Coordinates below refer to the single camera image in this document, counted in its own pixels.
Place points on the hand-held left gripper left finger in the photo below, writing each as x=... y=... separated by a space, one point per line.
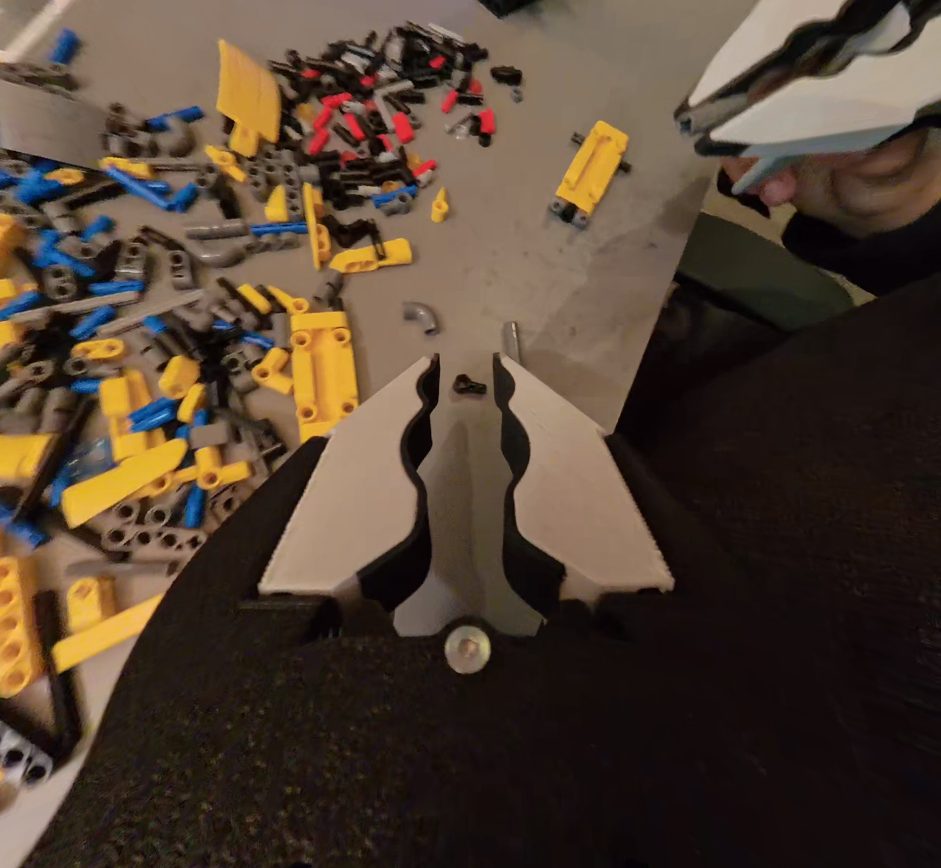
x=353 y=515

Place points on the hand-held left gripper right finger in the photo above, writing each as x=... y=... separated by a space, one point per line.
x=588 y=515

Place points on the dark grey tube connector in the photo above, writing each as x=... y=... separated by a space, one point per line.
x=691 y=120
x=511 y=339

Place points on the black connector pin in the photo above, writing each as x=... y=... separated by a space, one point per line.
x=467 y=385

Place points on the grey elbow pipe piece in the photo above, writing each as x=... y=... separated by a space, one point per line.
x=426 y=317

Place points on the person's right hand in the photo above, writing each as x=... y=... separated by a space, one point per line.
x=867 y=185

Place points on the yellow rectangular block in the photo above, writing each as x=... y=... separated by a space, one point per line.
x=323 y=376

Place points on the yellow block with grey pins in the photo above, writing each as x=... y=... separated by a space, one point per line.
x=592 y=166

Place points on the pile of yellow blue building pieces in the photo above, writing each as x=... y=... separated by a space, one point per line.
x=140 y=412

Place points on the small black connector piece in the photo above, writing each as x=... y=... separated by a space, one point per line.
x=506 y=74

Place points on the small yellow cone piece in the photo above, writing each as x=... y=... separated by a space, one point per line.
x=439 y=207

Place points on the yellow curved panel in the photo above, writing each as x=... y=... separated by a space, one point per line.
x=250 y=93

